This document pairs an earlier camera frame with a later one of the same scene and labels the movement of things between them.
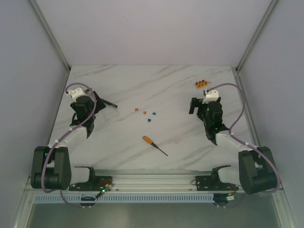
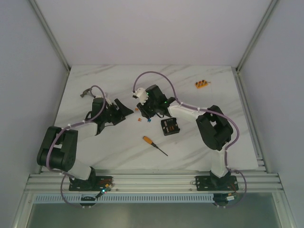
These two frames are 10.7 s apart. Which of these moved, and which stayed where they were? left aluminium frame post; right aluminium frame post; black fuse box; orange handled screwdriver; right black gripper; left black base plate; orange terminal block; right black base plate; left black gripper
Moved: right black gripper; left black gripper; black fuse box
Stayed: orange terminal block; left black base plate; left aluminium frame post; right aluminium frame post; right black base plate; orange handled screwdriver
